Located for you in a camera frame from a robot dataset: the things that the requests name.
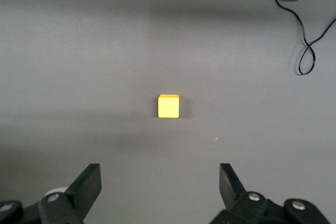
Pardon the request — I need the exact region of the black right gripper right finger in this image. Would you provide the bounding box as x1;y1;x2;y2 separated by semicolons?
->
209;163;330;224

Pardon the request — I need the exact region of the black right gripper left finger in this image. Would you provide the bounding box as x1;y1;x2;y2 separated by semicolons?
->
0;163;102;224

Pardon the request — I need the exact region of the yellow cube block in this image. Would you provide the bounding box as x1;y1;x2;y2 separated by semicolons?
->
157;94;180;119

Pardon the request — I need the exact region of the thin black loose cable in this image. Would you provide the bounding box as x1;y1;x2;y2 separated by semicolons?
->
257;0;336;76

